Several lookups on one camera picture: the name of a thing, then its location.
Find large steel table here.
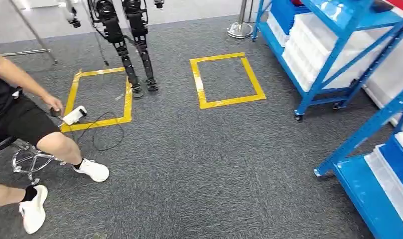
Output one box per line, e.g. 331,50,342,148
0,0,59,65

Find bystander robot black leg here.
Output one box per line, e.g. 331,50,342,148
122,0,159,93
89,0,145,100

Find small white plastic bin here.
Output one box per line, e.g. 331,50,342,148
267,11,290,47

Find chrome base stool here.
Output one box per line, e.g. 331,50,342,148
0,136,69,185

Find yellow floor tape rectangle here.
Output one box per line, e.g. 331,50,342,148
60,67,133,133

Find person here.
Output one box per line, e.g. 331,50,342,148
0,41,110,236

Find blue plastic bin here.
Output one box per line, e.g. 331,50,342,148
269,0,303,36
379,134,403,189

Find chrome stanchion post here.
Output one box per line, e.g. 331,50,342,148
226,0,254,39

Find white handheld controller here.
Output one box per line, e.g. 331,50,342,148
49,105,88,126

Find blue metal shelf rack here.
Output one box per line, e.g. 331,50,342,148
313,82,403,239
252,0,403,121

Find thin black cable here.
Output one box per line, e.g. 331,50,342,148
57,111,126,152

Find large white plastic bin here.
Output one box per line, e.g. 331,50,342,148
362,33,403,127
282,12,395,93

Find person's hand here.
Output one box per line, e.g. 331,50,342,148
41,95,65,117

